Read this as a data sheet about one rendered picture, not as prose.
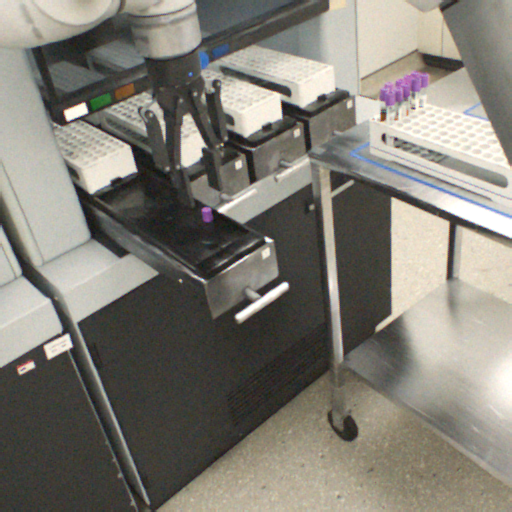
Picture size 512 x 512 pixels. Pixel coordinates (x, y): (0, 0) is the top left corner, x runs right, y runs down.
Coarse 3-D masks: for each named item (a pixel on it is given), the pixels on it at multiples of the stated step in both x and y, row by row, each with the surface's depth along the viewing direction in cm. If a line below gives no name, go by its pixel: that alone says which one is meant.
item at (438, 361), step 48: (432, 96) 127; (336, 144) 116; (384, 192) 105; (432, 192) 100; (336, 288) 135; (336, 336) 142; (384, 336) 152; (432, 336) 150; (480, 336) 148; (336, 384) 151; (384, 384) 141; (432, 384) 139; (480, 384) 137; (336, 432) 165; (480, 432) 128
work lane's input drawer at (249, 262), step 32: (96, 192) 115; (128, 192) 116; (160, 192) 115; (96, 224) 115; (128, 224) 106; (160, 224) 106; (192, 224) 105; (224, 224) 104; (160, 256) 99; (192, 256) 98; (224, 256) 94; (256, 256) 97; (192, 288) 96; (224, 288) 95; (256, 288) 100
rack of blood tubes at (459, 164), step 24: (408, 120) 107; (432, 120) 106; (456, 120) 104; (480, 120) 103; (384, 144) 109; (408, 144) 108; (432, 144) 100; (456, 144) 99; (480, 144) 97; (432, 168) 103; (456, 168) 104; (480, 168) 103; (504, 168) 92; (480, 192) 97; (504, 192) 94
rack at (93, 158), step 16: (48, 112) 133; (64, 128) 126; (80, 128) 125; (96, 128) 124; (64, 144) 121; (80, 144) 121; (96, 144) 119; (112, 144) 119; (80, 160) 116; (96, 160) 114; (112, 160) 115; (128, 160) 117; (80, 176) 114; (96, 176) 114; (112, 176) 116
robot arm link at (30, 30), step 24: (0, 0) 67; (24, 0) 68; (48, 0) 67; (72, 0) 67; (96, 0) 69; (120, 0) 77; (0, 24) 69; (24, 24) 69; (48, 24) 70; (72, 24) 70; (96, 24) 76
